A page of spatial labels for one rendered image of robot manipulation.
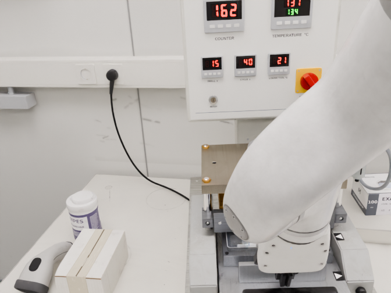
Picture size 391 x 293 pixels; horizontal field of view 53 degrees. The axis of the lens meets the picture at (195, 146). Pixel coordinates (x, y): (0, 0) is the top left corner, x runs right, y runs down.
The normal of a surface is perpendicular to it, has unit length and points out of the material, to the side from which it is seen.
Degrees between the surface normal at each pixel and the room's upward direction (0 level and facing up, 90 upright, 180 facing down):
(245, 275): 90
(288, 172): 69
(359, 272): 41
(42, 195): 90
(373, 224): 0
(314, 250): 108
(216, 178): 0
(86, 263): 1
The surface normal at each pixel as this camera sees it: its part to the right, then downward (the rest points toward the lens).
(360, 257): -0.04, -0.41
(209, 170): -0.05, -0.91
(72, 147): -0.20, 0.42
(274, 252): -0.11, 0.68
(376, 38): -0.92, 0.27
